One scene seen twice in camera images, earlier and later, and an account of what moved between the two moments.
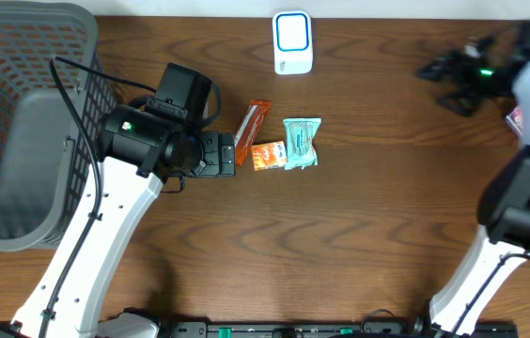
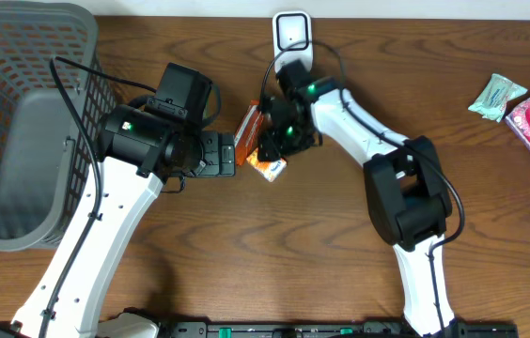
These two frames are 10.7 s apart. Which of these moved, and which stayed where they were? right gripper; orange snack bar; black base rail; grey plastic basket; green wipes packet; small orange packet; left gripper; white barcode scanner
Moved: green wipes packet; right gripper; small orange packet
Stayed: black base rail; left gripper; orange snack bar; grey plastic basket; white barcode scanner
